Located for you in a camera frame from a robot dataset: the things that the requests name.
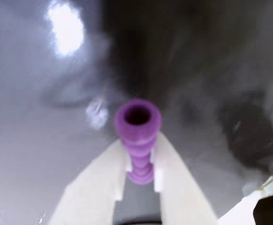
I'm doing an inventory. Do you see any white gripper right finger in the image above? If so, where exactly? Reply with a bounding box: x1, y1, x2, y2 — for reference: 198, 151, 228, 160
151, 134, 218, 225

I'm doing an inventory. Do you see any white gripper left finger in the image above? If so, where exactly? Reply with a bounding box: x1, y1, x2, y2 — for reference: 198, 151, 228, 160
51, 137, 130, 225

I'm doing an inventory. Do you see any purple ribbed pen grip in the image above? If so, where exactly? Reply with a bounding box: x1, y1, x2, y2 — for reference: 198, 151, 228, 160
114, 98, 163, 184

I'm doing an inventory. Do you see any black table mat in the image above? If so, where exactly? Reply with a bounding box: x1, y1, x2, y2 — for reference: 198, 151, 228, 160
0, 0, 273, 225

